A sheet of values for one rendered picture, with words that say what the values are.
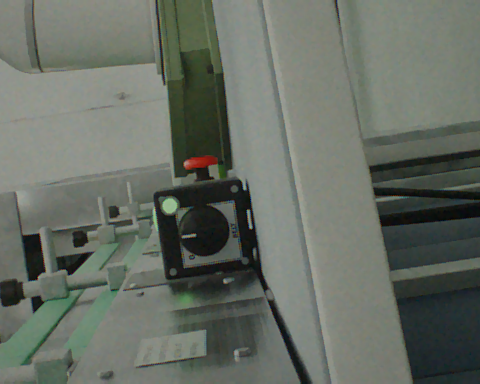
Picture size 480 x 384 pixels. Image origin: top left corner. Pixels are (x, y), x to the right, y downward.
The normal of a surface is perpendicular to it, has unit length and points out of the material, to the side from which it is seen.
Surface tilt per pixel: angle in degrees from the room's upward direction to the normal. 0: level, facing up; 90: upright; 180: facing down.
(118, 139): 90
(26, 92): 90
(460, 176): 90
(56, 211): 90
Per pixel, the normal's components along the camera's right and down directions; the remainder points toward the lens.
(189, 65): 0.09, 0.43
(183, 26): -0.02, -0.33
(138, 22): 0.07, 0.04
